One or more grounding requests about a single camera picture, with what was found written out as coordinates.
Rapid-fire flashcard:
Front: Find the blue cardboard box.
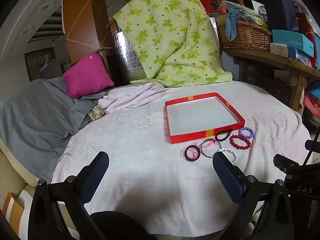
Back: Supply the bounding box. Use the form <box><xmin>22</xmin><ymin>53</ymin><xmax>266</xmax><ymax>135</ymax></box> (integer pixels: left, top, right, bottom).
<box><xmin>272</xmin><ymin>29</ymin><xmax>314</xmax><ymax>58</ymax></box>

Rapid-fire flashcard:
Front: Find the navy bag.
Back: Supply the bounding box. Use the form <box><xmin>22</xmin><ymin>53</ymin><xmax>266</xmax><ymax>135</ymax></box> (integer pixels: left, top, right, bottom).
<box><xmin>260</xmin><ymin>0</ymin><xmax>300</xmax><ymax>33</ymax></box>

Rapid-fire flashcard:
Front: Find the wooden bench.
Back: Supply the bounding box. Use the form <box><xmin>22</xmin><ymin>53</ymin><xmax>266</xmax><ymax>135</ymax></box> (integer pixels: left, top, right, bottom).
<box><xmin>222</xmin><ymin>46</ymin><xmax>320</xmax><ymax>110</ymax></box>

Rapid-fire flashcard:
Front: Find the purple bead bracelet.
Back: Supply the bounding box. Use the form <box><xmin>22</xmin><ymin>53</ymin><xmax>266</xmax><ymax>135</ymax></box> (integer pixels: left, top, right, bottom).
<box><xmin>238</xmin><ymin>127</ymin><xmax>256</xmax><ymax>139</ymax></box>

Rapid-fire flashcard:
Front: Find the wooden cabinet panel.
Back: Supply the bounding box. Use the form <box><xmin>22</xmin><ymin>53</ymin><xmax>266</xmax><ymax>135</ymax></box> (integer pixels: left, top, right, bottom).
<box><xmin>62</xmin><ymin>0</ymin><xmax>113</xmax><ymax>65</ymax></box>

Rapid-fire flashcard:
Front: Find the green floral quilt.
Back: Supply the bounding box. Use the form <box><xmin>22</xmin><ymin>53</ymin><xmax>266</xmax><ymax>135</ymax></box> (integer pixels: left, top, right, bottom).
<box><xmin>113</xmin><ymin>0</ymin><xmax>233</xmax><ymax>87</ymax></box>

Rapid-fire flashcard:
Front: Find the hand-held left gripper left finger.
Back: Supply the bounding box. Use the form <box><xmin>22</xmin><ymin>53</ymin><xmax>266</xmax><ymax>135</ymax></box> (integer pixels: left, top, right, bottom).
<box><xmin>27</xmin><ymin>151</ymin><xmax>110</xmax><ymax>240</ymax></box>

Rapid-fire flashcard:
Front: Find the grey blanket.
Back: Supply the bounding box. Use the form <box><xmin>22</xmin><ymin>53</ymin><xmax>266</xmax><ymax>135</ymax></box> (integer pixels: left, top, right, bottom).
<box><xmin>0</xmin><ymin>76</ymin><xmax>109</xmax><ymax>183</ymax></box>

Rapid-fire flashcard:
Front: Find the red bag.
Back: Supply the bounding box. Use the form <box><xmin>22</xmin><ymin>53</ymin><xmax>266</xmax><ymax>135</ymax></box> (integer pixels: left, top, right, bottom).
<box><xmin>303</xmin><ymin>91</ymin><xmax>320</xmax><ymax>118</ymax></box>

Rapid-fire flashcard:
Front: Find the red shallow cardboard box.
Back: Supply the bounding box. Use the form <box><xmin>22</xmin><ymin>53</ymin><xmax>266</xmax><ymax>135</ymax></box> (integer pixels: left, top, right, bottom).
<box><xmin>164</xmin><ymin>92</ymin><xmax>246</xmax><ymax>145</ymax></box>

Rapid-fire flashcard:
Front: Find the blue cloth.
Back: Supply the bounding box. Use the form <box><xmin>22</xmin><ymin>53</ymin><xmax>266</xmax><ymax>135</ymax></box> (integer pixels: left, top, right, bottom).
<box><xmin>226</xmin><ymin>7</ymin><xmax>242</xmax><ymax>42</ymax></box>

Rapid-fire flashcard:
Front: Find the magenta pillow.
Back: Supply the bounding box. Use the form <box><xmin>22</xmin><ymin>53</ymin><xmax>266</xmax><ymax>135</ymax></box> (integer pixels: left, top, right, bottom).
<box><xmin>62</xmin><ymin>52</ymin><xmax>115</xmax><ymax>99</ymax></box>

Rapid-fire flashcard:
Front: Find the small patterned cloth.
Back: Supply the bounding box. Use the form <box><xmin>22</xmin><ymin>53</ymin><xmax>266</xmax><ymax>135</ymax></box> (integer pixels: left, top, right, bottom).
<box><xmin>88</xmin><ymin>106</ymin><xmax>107</xmax><ymax>120</ymax></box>

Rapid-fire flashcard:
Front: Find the black hair tie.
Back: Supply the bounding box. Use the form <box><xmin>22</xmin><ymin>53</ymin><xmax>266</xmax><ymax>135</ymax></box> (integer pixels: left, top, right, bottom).
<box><xmin>215</xmin><ymin>129</ymin><xmax>234</xmax><ymax>142</ymax></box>

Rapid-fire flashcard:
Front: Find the wooden chair frame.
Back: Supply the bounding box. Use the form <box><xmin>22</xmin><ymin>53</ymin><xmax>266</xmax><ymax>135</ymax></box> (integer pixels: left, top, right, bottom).
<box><xmin>94</xmin><ymin>47</ymin><xmax>116</xmax><ymax>84</ymax></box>

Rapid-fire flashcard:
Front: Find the wicker basket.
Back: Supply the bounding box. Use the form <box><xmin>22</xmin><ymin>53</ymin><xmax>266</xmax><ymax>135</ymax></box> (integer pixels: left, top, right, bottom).
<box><xmin>217</xmin><ymin>20</ymin><xmax>273</xmax><ymax>53</ymax></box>

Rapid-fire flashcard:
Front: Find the maroon bangle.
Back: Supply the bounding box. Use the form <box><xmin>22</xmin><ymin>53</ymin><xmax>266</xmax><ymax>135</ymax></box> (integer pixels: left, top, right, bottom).
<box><xmin>180</xmin><ymin>145</ymin><xmax>198</xmax><ymax>161</ymax></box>

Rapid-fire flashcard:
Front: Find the red bead bracelet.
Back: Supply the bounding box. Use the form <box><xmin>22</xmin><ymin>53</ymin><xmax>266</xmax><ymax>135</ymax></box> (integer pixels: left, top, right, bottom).
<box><xmin>230</xmin><ymin>134</ymin><xmax>251</xmax><ymax>149</ymax></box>

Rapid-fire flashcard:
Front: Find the orange folder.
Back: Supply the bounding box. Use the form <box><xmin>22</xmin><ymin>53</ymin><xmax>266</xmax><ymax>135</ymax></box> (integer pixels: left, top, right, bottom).
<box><xmin>4</xmin><ymin>192</ymin><xmax>25</xmax><ymax>228</ymax></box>

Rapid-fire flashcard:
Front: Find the red gift box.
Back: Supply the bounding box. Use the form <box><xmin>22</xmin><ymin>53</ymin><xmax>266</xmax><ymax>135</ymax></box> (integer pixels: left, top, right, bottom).
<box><xmin>295</xmin><ymin>12</ymin><xmax>318</xmax><ymax>69</ymax></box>

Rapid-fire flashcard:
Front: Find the white patterned tissue box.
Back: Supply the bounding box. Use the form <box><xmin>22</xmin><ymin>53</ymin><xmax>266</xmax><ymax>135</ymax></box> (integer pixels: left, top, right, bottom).
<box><xmin>269</xmin><ymin>42</ymin><xmax>298</xmax><ymax>58</ymax></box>

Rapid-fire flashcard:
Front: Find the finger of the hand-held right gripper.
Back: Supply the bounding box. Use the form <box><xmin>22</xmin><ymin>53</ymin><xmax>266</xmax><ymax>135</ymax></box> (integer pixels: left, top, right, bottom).
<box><xmin>305</xmin><ymin>140</ymin><xmax>320</xmax><ymax>153</ymax></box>
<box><xmin>273</xmin><ymin>154</ymin><xmax>300</xmax><ymax>174</ymax></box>

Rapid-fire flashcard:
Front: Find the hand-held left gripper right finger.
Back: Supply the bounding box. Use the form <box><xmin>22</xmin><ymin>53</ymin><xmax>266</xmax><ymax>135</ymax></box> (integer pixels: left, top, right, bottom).
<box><xmin>212</xmin><ymin>151</ymin><xmax>294</xmax><ymax>240</ymax></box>

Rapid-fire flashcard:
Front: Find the silver green bangle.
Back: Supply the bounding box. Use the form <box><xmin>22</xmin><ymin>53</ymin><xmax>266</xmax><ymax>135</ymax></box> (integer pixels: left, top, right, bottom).
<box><xmin>201</xmin><ymin>140</ymin><xmax>222</xmax><ymax>159</ymax></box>

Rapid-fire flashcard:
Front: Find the wicker drawer cabinet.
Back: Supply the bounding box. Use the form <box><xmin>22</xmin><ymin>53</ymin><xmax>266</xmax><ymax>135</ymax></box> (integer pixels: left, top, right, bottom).
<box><xmin>24</xmin><ymin>47</ymin><xmax>57</xmax><ymax>82</ymax></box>

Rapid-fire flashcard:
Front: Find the red cloth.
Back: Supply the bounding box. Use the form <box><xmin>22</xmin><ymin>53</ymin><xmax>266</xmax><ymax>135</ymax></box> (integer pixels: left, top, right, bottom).
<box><xmin>195</xmin><ymin>0</ymin><xmax>218</xmax><ymax>13</ymax></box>

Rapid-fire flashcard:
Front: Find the pale pink fleece blanket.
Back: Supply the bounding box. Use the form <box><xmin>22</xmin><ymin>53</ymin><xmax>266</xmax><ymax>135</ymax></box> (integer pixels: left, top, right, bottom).
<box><xmin>50</xmin><ymin>81</ymin><xmax>312</xmax><ymax>238</ymax></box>

